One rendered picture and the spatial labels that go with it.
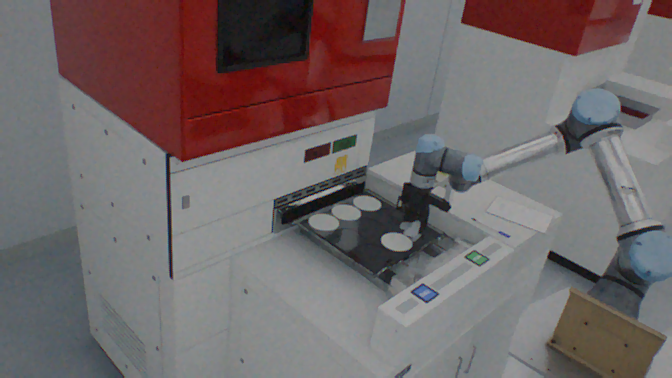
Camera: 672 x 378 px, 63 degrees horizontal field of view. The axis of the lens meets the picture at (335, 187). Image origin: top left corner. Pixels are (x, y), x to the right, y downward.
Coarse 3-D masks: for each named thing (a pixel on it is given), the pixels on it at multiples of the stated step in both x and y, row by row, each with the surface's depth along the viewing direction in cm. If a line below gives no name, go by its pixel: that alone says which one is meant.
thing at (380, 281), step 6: (306, 234) 186; (312, 240) 185; (324, 246) 181; (330, 252) 180; (336, 252) 177; (342, 258) 176; (348, 264) 175; (360, 270) 172; (366, 276) 170; (378, 276) 167; (372, 282) 169; (378, 282) 167; (384, 282) 165; (390, 282) 166; (384, 288) 166
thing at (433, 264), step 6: (444, 252) 178; (450, 252) 178; (456, 252) 179; (438, 258) 174; (444, 258) 175; (450, 258) 175; (426, 264) 171; (432, 264) 171; (438, 264) 172; (432, 270) 169; (408, 276) 164; (390, 288) 159; (396, 288) 159; (390, 294) 160
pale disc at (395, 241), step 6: (390, 234) 179; (396, 234) 180; (402, 234) 180; (384, 240) 176; (390, 240) 176; (396, 240) 177; (402, 240) 177; (408, 240) 177; (390, 246) 173; (396, 246) 174; (402, 246) 174; (408, 246) 174
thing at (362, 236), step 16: (384, 208) 194; (304, 224) 179; (352, 224) 182; (368, 224) 183; (384, 224) 184; (336, 240) 173; (352, 240) 174; (368, 240) 175; (352, 256) 166; (368, 256) 167; (384, 256) 168; (400, 256) 169
